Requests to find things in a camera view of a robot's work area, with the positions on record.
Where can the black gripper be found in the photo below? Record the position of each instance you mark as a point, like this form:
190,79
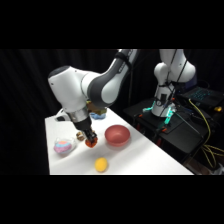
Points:
85,128

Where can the pink bowl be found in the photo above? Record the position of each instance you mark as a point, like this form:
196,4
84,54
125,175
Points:
117,135

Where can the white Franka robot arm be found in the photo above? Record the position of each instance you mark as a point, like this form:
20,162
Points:
100,83

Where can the tan wrist camera mount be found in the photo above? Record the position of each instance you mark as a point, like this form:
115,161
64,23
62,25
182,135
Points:
96,109

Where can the small yellow object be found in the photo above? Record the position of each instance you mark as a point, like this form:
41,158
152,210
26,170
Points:
218,108

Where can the pastel pink blue plush toy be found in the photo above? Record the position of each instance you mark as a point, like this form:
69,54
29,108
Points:
64,145

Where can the yellow ball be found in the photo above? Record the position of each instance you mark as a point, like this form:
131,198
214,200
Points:
101,164

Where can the blue crumpled cloth toy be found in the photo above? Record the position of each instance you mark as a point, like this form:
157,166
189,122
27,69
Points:
99,116

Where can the red textured ball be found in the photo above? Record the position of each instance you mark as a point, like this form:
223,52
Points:
91,143

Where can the black laptop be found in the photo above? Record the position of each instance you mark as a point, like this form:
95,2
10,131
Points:
204,95

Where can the black robot stand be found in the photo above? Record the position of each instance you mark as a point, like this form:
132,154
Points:
180,133

